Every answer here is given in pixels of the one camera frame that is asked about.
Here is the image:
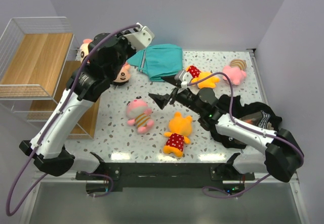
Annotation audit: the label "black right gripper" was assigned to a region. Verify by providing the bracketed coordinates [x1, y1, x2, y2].
[148, 74, 204, 115]

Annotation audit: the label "black-haired doll orange pants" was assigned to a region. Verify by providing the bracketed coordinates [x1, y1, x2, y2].
[79, 38, 93, 63]

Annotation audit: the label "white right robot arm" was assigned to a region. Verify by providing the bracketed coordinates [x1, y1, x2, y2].
[149, 76, 304, 183]

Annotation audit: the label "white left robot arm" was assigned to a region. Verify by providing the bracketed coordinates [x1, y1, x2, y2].
[19, 30, 153, 180]

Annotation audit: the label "face-up doll orange hat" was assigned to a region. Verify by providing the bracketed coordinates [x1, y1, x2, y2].
[112, 62, 131, 85]

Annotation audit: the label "folded teal cloth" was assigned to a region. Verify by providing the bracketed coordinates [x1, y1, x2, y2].
[127, 44, 183, 82]

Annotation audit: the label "pink pig striped shirt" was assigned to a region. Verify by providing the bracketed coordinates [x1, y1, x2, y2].
[126, 96, 154, 134]

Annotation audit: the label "orange bear polka dress front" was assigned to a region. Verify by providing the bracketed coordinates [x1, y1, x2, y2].
[163, 112, 192, 158]

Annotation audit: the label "orange bear polka dress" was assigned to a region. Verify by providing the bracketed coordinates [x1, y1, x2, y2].
[163, 112, 192, 158]
[186, 65, 220, 89]

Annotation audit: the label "orange bear polka dress back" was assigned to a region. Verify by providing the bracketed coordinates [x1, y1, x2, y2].
[186, 65, 220, 89]

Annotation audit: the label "pink pig toy far right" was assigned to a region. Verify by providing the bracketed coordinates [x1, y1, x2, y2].
[222, 59, 247, 85]

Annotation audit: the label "black printed garment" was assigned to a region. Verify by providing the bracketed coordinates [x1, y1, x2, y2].
[211, 96, 282, 149]

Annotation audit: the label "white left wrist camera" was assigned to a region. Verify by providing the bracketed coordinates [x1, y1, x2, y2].
[124, 23, 155, 51]

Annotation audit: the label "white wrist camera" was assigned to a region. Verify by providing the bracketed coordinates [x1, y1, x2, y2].
[124, 23, 155, 51]
[174, 70, 193, 88]

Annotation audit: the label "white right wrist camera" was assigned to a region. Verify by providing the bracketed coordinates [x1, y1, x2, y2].
[174, 70, 193, 88]

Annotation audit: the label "white wire wooden shelf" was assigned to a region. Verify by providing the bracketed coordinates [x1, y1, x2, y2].
[0, 16, 102, 140]

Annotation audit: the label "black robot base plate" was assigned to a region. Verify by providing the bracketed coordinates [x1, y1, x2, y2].
[75, 162, 255, 193]

